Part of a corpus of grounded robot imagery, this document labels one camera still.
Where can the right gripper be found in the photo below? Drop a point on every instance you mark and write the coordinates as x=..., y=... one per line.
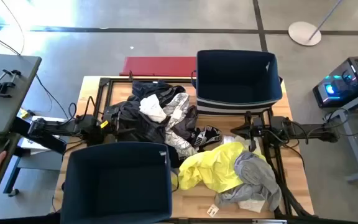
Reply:
x=259, y=129

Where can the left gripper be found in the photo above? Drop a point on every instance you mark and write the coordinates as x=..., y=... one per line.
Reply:
x=110, y=124

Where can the black white logo briefs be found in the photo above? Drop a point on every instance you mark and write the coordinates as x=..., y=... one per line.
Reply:
x=208, y=135

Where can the white cloth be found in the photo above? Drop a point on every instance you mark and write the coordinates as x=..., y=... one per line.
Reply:
x=152, y=109

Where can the yellow garment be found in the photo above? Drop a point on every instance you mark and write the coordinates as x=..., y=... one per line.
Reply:
x=210, y=168

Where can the dark olive grey garment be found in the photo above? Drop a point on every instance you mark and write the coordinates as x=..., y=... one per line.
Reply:
x=189, y=121

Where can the white grey patterned garment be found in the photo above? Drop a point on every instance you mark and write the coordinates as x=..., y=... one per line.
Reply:
x=179, y=143

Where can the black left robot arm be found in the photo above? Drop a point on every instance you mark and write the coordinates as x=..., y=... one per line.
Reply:
x=57, y=127

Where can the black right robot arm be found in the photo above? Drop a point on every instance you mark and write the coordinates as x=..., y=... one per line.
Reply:
x=309, y=130

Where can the yellow tag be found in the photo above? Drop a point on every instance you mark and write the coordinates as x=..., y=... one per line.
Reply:
x=104, y=124

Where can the white bin label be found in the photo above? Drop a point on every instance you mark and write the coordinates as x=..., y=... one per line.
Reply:
x=163, y=157

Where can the plain navy fabric bin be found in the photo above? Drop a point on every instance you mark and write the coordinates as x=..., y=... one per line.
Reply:
x=117, y=183

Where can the navy white striped fabric bin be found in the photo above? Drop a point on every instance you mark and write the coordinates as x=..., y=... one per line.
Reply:
x=238, y=74

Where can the red mat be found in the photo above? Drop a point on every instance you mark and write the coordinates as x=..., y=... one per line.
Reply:
x=158, y=66

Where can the black diagonal support beam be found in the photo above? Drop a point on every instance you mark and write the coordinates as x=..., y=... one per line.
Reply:
x=42, y=138

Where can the white paper tag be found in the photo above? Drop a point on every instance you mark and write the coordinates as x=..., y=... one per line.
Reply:
x=212, y=210

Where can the white papers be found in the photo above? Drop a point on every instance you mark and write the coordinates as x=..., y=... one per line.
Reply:
x=39, y=119

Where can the yellow black plug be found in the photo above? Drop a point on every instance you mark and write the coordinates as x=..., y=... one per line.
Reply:
x=25, y=113

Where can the black computer tower with lights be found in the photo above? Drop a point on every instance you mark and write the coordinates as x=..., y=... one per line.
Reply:
x=343, y=84

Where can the floor stand round white base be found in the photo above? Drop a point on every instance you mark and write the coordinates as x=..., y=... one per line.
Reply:
x=304, y=33

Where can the grey desk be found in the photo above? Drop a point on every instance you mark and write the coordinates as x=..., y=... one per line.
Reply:
x=5, y=93

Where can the black desk clamp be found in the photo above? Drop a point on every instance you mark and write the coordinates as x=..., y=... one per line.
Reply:
x=3, y=85

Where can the silver metal bracket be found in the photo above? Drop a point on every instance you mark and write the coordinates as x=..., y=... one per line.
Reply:
x=269, y=221

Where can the grey metal table frame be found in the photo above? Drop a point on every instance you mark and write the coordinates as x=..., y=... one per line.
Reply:
x=353, y=146

